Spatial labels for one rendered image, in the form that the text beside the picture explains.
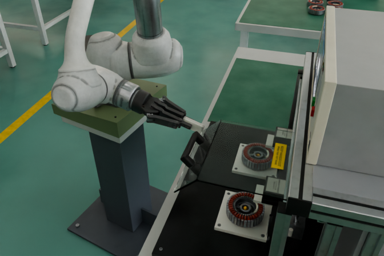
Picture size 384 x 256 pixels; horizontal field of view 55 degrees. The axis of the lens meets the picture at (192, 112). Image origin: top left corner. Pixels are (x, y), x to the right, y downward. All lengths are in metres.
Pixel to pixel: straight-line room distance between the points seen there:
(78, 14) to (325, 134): 0.73
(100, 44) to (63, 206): 1.14
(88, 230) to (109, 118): 0.84
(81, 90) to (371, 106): 0.70
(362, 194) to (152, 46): 0.94
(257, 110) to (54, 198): 1.35
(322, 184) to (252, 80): 1.11
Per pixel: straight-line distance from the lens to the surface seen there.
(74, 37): 1.08
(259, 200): 1.06
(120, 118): 1.47
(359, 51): 0.87
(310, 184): 0.80
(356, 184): 0.83
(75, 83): 1.03
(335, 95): 0.74
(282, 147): 0.95
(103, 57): 1.49
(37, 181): 2.53
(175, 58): 1.50
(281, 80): 1.87
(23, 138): 2.91
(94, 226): 2.16
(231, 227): 1.12
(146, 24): 1.42
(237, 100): 1.68
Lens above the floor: 1.66
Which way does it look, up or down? 35 degrees down
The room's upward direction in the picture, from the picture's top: straight up
